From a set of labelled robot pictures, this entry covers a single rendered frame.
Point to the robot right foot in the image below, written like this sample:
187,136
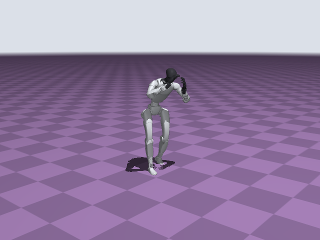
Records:
152,171

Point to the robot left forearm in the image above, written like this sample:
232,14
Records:
185,96

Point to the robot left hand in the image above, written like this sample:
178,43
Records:
184,85

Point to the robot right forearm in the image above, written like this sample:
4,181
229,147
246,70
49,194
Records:
158,90

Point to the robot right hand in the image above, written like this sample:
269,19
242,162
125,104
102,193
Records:
170,80

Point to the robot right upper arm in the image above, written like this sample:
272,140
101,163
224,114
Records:
152,86

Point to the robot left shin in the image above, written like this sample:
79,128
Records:
162,148

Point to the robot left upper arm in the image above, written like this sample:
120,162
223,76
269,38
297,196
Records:
178,88

